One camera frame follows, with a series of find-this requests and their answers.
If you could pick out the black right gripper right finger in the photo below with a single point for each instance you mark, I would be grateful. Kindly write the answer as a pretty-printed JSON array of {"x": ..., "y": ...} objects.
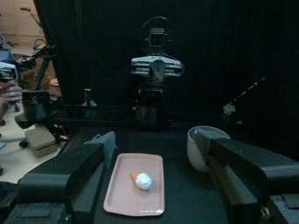
[{"x": 248, "y": 163}]

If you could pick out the toy ice cream cone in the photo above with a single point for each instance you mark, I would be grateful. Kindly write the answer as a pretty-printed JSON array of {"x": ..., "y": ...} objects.
[{"x": 143, "y": 180}]

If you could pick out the silver handheld controller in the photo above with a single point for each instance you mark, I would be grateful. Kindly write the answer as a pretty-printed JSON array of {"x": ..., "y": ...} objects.
[{"x": 7, "y": 71}]

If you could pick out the white cup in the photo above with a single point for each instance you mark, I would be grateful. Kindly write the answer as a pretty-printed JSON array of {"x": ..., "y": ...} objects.
[{"x": 193, "y": 148}]

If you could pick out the pink rectangular plate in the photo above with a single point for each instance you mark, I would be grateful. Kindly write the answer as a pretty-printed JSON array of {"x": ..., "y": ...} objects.
[{"x": 133, "y": 186}]

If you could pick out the person's hand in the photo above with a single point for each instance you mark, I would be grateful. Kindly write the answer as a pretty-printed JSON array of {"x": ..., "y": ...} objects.
[{"x": 12, "y": 92}]

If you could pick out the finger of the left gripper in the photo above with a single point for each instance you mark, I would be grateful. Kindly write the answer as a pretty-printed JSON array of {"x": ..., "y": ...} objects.
[
  {"x": 160, "y": 71},
  {"x": 153, "y": 71}
]

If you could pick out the black cloth curtain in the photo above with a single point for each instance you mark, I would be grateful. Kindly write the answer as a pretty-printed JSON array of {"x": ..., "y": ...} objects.
[{"x": 217, "y": 58}]

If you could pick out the beige box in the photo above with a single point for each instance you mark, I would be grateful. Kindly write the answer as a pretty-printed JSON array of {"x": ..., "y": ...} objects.
[{"x": 40, "y": 141}]

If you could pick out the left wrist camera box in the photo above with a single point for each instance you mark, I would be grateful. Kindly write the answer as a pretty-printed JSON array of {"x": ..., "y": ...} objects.
[{"x": 156, "y": 39}]

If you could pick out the white tag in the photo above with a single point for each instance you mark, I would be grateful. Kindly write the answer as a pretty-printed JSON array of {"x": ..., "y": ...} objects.
[{"x": 228, "y": 108}]

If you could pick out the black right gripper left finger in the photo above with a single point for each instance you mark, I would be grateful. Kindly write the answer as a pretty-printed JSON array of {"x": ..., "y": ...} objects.
[{"x": 61, "y": 172}]

